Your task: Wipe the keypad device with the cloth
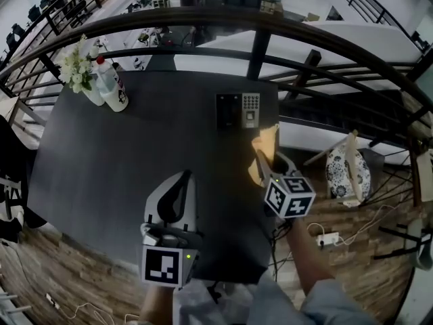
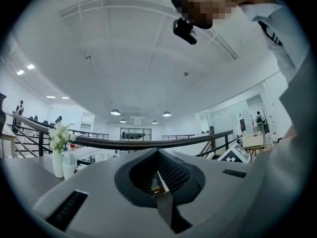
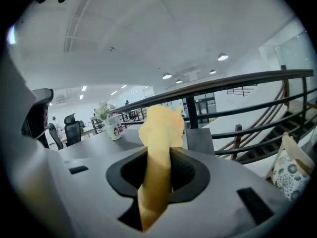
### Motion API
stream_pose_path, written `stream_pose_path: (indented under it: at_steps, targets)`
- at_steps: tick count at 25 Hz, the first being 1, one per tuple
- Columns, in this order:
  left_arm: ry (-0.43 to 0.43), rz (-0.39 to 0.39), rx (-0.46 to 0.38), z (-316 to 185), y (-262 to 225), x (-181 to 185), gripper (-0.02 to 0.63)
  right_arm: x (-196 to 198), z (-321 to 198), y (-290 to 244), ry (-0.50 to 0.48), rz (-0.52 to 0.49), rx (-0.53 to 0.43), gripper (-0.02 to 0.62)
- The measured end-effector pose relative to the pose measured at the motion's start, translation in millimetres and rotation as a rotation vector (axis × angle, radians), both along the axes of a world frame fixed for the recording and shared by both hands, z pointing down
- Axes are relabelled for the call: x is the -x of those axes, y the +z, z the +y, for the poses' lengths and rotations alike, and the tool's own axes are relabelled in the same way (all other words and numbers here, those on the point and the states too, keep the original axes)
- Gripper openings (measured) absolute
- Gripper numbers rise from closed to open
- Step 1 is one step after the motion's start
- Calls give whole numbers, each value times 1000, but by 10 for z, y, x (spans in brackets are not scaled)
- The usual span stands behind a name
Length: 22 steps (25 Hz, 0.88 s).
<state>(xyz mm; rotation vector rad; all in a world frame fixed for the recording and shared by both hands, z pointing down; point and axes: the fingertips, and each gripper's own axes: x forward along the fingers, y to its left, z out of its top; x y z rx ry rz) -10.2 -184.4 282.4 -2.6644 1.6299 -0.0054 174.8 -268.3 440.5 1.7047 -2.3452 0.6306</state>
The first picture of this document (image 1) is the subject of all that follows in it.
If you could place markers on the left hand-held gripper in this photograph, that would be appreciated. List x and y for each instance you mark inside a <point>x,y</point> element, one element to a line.
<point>160,264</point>

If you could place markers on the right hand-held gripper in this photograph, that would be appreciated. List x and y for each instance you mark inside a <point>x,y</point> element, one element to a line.
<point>291,201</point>

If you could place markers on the orange cloth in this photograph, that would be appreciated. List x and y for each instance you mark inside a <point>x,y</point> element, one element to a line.
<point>267,141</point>

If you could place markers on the person's left forearm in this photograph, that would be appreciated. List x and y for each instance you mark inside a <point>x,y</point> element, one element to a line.
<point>157,305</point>

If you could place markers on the person's right forearm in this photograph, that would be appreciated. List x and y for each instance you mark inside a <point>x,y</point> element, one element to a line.
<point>306,256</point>

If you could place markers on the floral seat cushion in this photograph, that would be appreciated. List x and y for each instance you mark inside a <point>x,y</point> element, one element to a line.
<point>341,174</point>

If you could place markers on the white wooden chair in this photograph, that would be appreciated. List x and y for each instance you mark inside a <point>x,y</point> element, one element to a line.
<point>352,147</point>

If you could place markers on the black staircase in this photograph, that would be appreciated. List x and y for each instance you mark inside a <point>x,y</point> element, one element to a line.
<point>338,113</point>

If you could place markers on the white power strip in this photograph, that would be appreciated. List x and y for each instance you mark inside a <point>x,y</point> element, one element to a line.
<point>327,238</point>

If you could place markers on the white penguin print cup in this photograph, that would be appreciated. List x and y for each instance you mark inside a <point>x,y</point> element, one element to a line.
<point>118,100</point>

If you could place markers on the person's grey clothing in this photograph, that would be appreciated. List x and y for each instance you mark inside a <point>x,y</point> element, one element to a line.
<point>236,303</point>

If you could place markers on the black metal railing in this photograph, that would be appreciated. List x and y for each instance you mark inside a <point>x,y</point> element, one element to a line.
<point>260,46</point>

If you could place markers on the white vase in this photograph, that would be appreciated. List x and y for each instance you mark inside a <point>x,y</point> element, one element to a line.
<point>94,95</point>

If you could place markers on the clear plastic bottle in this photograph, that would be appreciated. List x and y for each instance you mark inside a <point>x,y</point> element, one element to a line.
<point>103,76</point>

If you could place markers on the wooden side table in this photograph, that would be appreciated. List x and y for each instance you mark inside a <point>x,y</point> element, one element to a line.
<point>424,171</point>

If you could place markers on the black office chair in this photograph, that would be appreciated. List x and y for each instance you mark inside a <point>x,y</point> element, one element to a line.
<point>17,168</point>

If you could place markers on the grey chair with black legs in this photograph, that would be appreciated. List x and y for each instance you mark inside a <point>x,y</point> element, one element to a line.
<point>421,245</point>

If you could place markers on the white flower bouquet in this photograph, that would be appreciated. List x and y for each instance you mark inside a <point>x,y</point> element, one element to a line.
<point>76,68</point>

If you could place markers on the distant black railing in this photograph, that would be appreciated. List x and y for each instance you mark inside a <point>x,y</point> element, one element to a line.
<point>368,5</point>

